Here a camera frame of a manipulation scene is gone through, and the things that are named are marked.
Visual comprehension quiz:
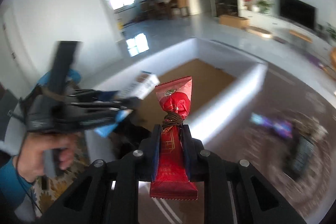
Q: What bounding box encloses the person's left forearm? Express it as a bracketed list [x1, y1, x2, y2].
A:
[0, 155, 35, 211]

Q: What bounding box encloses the person's left hand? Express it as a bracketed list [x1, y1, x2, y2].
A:
[18, 132, 77, 185]

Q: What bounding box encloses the wooden sideboard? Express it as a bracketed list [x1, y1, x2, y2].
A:
[175, 0, 190, 18]

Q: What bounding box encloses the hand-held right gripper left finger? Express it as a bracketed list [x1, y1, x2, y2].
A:
[39, 124, 161, 224]

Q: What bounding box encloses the red candy packet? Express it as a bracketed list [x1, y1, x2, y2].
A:
[149, 75, 198, 201]

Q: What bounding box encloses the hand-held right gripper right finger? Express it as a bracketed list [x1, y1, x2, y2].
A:
[183, 125, 307, 224]

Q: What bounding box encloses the yellow patterned cloth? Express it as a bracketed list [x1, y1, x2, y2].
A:
[34, 132, 90, 212]

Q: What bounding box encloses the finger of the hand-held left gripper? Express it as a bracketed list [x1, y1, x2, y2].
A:
[78, 90, 140, 110]
[78, 108, 133, 138]

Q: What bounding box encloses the purple packet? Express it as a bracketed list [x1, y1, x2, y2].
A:
[249, 112, 294, 138]

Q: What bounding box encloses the white snack packet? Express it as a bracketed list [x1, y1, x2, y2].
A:
[120, 70, 161, 100]

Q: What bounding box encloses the wooden side table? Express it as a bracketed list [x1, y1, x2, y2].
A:
[288, 29, 314, 50]

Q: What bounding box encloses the purple mat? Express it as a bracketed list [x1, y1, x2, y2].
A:
[305, 53, 328, 69]

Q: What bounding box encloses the white television cabinet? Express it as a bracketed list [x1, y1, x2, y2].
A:
[239, 9, 336, 57]

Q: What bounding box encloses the thin black cable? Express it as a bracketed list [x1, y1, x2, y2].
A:
[14, 154, 44, 215]

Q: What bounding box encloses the green potted plant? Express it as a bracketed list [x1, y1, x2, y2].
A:
[256, 0, 274, 15]
[325, 21, 336, 42]

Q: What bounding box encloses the dining table with chairs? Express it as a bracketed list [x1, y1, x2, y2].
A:
[139, 0, 177, 21]

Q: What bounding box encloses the red flowering plant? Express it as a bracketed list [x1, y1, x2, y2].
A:
[241, 0, 255, 12]

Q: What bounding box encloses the large white box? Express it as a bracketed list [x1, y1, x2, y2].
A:
[83, 37, 269, 160]

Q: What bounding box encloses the round white lace doily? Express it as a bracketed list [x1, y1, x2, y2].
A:
[244, 91, 336, 189]

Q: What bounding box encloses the black flat television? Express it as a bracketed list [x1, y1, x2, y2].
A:
[278, 0, 316, 31]

